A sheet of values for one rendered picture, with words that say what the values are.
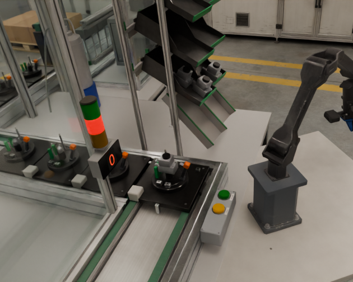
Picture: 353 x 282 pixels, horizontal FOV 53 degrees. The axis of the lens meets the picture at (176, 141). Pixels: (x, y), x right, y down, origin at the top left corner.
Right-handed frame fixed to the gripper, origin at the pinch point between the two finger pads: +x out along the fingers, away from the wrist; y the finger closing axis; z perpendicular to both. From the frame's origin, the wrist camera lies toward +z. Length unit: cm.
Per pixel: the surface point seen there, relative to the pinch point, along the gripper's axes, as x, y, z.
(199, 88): -25, -53, -11
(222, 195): 4, -54, 19
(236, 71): 81, 1, -294
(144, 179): -1, -82, 5
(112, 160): -23, -85, 23
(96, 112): -41, -84, 26
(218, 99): -9, -45, -33
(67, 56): -58, -85, 26
